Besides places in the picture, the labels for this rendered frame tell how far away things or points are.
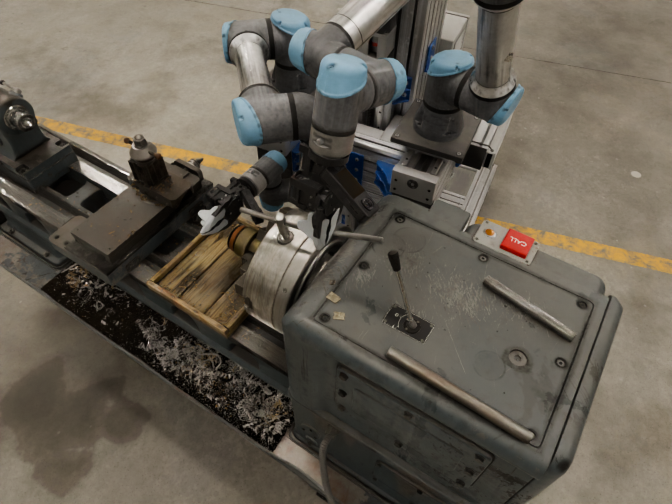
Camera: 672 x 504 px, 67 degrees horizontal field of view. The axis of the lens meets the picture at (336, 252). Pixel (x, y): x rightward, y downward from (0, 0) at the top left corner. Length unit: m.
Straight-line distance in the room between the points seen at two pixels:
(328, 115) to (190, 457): 1.72
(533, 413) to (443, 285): 0.30
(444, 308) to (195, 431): 1.49
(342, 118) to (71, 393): 2.00
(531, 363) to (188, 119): 3.02
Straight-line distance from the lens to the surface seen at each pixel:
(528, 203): 3.19
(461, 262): 1.13
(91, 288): 2.10
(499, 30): 1.24
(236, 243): 1.34
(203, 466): 2.26
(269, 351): 1.42
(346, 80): 0.80
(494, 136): 1.78
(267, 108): 1.25
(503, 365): 1.02
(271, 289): 1.16
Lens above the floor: 2.12
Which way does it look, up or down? 51 degrees down
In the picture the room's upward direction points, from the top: 2 degrees clockwise
